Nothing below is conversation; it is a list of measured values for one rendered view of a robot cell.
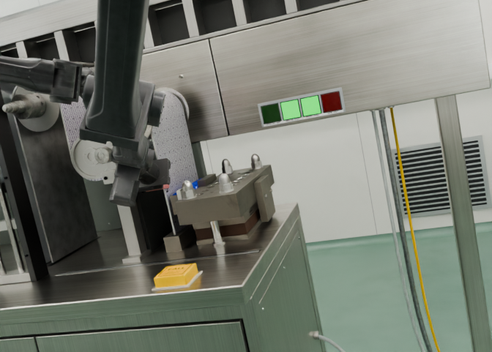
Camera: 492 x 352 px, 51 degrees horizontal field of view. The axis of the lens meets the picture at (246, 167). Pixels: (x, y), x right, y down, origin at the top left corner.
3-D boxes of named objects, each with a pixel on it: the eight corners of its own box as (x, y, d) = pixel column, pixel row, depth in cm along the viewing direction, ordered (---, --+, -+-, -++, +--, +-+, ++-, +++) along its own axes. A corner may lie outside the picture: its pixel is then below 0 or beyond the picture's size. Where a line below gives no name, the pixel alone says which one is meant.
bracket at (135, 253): (121, 264, 129) (93, 145, 125) (134, 255, 135) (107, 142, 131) (140, 263, 127) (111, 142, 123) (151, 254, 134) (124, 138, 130)
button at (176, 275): (155, 289, 105) (152, 278, 105) (169, 276, 112) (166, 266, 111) (187, 286, 103) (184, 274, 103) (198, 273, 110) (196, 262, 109)
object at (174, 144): (167, 205, 131) (151, 134, 129) (198, 186, 154) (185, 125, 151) (168, 205, 131) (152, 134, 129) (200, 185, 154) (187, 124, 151)
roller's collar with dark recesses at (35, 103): (13, 121, 132) (6, 96, 131) (28, 119, 137) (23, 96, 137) (34, 116, 130) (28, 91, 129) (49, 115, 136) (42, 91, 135)
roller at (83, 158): (76, 182, 136) (65, 137, 134) (123, 165, 160) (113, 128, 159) (116, 176, 133) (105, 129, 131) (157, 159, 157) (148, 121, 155)
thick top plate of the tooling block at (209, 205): (179, 225, 127) (173, 202, 126) (226, 190, 165) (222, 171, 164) (240, 217, 122) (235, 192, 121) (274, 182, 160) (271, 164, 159)
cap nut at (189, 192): (180, 200, 127) (176, 183, 126) (185, 197, 130) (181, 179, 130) (194, 198, 126) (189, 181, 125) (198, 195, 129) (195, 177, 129)
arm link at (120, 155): (167, 83, 73) (89, 64, 71) (158, 121, 71) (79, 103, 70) (158, 148, 114) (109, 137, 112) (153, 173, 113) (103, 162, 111)
